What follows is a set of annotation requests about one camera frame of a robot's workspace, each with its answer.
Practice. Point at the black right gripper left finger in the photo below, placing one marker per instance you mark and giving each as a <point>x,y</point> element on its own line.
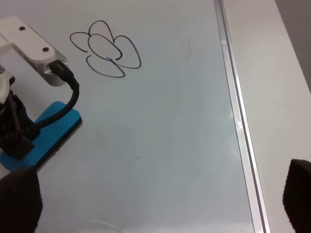
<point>20,201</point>

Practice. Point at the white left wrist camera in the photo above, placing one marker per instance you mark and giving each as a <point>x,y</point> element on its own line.
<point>34,49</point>

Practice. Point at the white board with aluminium frame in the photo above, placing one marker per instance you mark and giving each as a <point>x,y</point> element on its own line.
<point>163,147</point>

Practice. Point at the blue whiteboard eraser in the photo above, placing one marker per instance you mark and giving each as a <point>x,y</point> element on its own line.
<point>46,144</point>

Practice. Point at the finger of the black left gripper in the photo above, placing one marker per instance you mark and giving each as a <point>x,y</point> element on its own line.
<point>18,145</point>

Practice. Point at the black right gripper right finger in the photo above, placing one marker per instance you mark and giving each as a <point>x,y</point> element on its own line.
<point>297,195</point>

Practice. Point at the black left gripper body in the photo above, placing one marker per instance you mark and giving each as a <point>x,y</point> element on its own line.
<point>9,121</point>

